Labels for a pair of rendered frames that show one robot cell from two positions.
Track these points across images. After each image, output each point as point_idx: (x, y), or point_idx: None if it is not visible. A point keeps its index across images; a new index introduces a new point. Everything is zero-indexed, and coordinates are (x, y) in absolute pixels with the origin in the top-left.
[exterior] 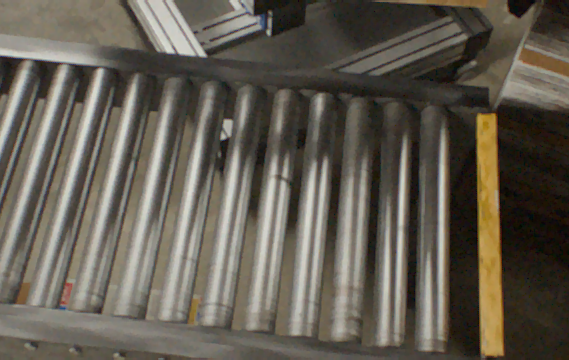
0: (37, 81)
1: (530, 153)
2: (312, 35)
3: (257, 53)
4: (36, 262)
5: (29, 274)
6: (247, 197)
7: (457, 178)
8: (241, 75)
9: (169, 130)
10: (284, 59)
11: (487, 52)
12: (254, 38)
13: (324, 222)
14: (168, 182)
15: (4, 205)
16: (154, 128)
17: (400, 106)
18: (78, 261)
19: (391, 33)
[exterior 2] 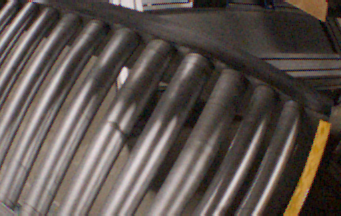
0: None
1: None
2: (244, 26)
3: (191, 23)
4: None
5: None
6: (79, 134)
7: (316, 180)
8: (123, 19)
9: (45, 54)
10: (214, 35)
11: None
12: (193, 12)
13: (144, 184)
14: (28, 98)
15: None
16: (38, 51)
17: (267, 91)
18: (8, 153)
19: (303, 49)
